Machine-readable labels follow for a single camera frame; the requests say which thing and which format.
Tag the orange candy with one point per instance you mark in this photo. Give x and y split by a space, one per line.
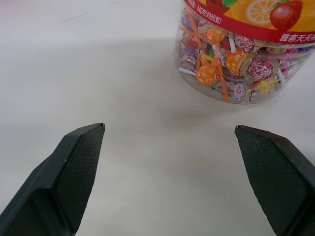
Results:
215 37
205 75
235 60

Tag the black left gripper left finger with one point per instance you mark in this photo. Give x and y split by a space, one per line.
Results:
61 177

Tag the clear plastic lollipop jar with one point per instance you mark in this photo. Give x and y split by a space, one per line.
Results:
246 49

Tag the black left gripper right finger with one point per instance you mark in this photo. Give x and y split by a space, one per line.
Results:
273 177

